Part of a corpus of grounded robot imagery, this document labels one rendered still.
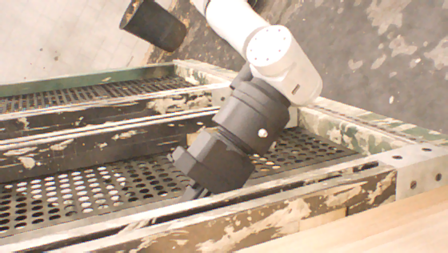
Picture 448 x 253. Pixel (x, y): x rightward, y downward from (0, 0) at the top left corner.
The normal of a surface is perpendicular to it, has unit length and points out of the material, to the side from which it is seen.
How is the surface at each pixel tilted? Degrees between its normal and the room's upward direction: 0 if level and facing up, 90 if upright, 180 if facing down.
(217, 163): 90
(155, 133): 90
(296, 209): 90
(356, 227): 54
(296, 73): 108
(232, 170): 90
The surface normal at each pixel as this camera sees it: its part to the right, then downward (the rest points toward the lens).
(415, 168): 0.41, 0.24
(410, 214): -0.05, -0.96
